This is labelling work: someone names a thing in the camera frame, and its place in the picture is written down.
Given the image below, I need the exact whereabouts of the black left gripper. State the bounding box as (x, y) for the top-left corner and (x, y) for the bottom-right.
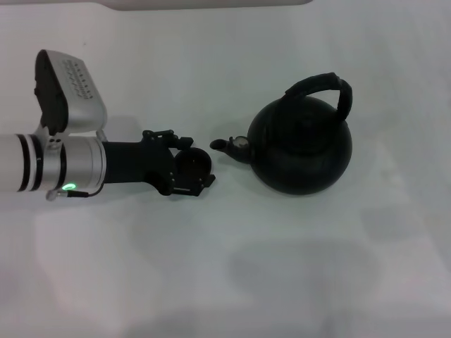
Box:
(101, 129), (218, 197)

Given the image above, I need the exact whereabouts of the small dark teacup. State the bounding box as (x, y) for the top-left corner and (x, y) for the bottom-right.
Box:
(174, 147), (214, 183)

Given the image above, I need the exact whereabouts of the black round teapot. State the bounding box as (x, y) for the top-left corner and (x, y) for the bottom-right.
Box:
(209, 72), (353, 197)

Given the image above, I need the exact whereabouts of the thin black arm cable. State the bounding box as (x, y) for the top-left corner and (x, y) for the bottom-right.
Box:
(45, 182), (104, 202)

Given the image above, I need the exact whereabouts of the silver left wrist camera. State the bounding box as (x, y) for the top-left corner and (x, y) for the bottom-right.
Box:
(34, 49), (109, 137)

